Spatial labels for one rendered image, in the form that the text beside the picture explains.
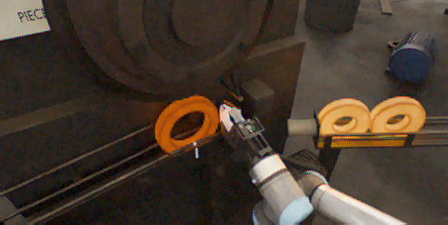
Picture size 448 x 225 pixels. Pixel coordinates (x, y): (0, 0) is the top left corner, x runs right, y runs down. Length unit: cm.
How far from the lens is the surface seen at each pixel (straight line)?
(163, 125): 73
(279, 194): 70
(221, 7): 51
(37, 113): 78
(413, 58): 257
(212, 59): 56
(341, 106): 89
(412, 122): 101
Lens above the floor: 129
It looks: 39 degrees down
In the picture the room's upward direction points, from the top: straight up
